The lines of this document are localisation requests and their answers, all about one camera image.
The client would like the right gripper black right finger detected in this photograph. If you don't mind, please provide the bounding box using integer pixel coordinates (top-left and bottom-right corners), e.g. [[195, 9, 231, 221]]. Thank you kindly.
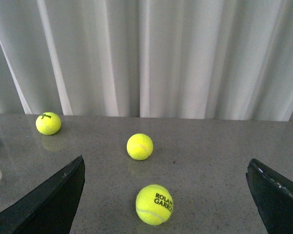
[[246, 158, 293, 234]]

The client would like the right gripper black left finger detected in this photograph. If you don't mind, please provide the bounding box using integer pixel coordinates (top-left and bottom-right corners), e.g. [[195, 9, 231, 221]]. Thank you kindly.
[[0, 156, 85, 234]]

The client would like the far Wilson 3 tennis ball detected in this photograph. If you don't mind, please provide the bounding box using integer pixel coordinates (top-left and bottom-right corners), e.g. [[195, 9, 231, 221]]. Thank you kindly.
[[36, 112, 62, 136]]

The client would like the Roland Garros tennis ball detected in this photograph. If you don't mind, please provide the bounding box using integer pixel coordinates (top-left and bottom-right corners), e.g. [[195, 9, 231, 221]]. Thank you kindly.
[[135, 184, 174, 226]]

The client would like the plain yellow tennis ball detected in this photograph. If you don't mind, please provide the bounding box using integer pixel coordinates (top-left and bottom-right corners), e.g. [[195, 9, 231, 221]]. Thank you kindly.
[[126, 133, 153, 161]]

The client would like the white pleated curtain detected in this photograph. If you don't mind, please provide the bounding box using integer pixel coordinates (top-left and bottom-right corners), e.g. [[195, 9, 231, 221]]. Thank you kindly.
[[0, 0, 293, 121]]

